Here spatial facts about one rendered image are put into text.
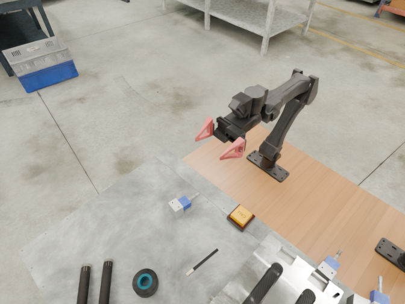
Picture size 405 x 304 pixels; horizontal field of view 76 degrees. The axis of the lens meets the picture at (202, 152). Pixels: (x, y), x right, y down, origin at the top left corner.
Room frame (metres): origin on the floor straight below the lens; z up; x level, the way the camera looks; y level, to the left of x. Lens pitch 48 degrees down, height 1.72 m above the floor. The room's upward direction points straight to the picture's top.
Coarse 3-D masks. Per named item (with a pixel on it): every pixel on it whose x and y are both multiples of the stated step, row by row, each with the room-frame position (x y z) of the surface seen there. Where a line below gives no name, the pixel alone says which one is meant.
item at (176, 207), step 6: (198, 192) 0.59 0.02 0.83; (180, 198) 0.56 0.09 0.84; (186, 198) 0.56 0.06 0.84; (192, 198) 0.56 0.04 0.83; (174, 204) 0.52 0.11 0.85; (180, 204) 0.52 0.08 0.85; (186, 204) 0.53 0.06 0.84; (174, 210) 0.50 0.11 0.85; (180, 210) 0.50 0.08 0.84; (174, 216) 0.50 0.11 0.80
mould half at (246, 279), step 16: (272, 240) 0.36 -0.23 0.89; (256, 256) 0.31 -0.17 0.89; (272, 256) 0.31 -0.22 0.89; (240, 272) 0.27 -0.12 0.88; (256, 272) 0.26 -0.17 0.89; (288, 272) 0.26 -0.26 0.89; (304, 272) 0.26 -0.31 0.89; (224, 288) 0.22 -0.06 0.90; (240, 288) 0.22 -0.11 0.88; (272, 288) 0.22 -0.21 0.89; (288, 288) 0.22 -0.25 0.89; (304, 288) 0.22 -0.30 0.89; (336, 288) 0.22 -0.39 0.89
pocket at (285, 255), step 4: (284, 248) 0.34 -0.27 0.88; (280, 252) 0.33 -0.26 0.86; (284, 252) 0.33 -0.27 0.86; (288, 252) 0.33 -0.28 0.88; (280, 256) 0.32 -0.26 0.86; (284, 256) 0.32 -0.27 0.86; (288, 256) 0.32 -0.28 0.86; (292, 256) 0.32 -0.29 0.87; (296, 256) 0.31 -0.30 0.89; (284, 260) 0.31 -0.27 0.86; (288, 260) 0.31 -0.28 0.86; (292, 260) 0.31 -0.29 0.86; (288, 264) 0.30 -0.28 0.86
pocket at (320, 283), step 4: (312, 272) 0.27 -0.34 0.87; (312, 276) 0.26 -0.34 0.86; (316, 276) 0.26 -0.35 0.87; (320, 276) 0.26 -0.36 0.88; (308, 280) 0.25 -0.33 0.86; (312, 280) 0.25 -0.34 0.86; (316, 280) 0.25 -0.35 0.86; (320, 280) 0.25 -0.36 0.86; (324, 280) 0.24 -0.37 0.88; (316, 284) 0.24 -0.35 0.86; (320, 284) 0.24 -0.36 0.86; (324, 284) 0.24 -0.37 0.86; (320, 288) 0.22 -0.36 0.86; (324, 288) 0.22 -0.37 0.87
